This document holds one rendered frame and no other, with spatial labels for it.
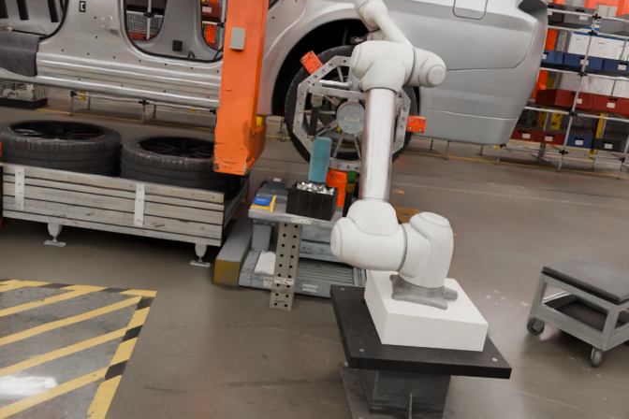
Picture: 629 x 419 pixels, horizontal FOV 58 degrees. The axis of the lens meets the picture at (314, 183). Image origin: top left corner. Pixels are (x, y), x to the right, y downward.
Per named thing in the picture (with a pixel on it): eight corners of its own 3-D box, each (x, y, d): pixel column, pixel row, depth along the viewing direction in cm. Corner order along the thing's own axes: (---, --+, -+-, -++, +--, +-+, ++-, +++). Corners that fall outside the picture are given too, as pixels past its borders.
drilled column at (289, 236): (292, 301, 261) (304, 215, 251) (291, 310, 251) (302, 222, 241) (271, 298, 261) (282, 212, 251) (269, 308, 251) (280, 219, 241)
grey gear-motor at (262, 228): (289, 231, 331) (296, 173, 322) (282, 257, 290) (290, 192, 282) (258, 226, 331) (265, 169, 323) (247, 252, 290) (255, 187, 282)
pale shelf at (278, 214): (347, 219, 254) (348, 212, 253) (348, 231, 238) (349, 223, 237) (253, 206, 254) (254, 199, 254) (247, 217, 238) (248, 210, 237)
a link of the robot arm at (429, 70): (440, 49, 200) (404, 42, 198) (459, 59, 184) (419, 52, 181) (430, 84, 205) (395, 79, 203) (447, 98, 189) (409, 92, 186)
